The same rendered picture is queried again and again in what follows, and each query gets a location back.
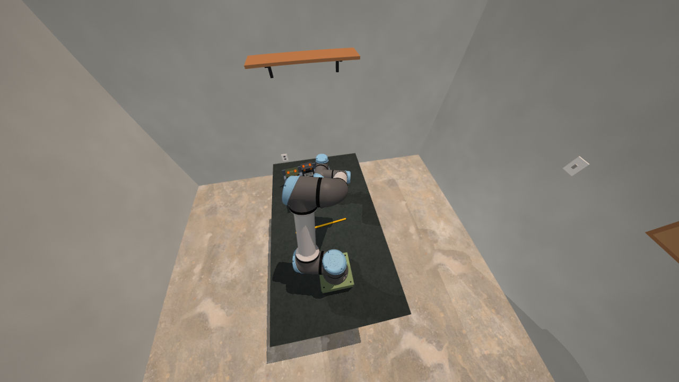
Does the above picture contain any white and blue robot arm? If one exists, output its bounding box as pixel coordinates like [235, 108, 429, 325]
[282, 154, 351, 285]

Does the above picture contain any olive green storage case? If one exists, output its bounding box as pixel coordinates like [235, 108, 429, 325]
[285, 167, 299, 178]

